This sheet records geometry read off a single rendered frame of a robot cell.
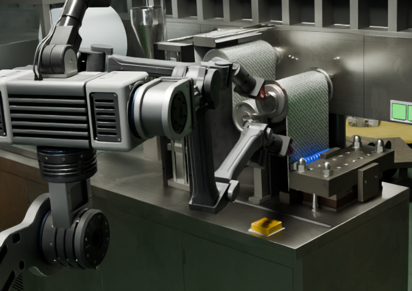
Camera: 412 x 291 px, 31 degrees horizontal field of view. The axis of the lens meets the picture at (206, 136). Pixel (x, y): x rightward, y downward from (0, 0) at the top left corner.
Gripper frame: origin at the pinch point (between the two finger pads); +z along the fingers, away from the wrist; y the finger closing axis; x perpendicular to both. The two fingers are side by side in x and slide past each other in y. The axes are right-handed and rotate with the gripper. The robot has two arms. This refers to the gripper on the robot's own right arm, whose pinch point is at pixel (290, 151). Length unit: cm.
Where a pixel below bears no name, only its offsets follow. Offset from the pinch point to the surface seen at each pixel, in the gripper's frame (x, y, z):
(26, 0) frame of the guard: 32, -114, -47
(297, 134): 6.1, 0.2, 0.4
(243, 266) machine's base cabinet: -41.4, 2.5, -9.8
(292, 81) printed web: 22.9, -3.5, -6.0
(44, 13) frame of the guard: 28, -102, -44
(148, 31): 33, -74, -14
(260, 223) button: -26.9, 9.1, -16.5
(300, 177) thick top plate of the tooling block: -8.2, 8.8, -2.4
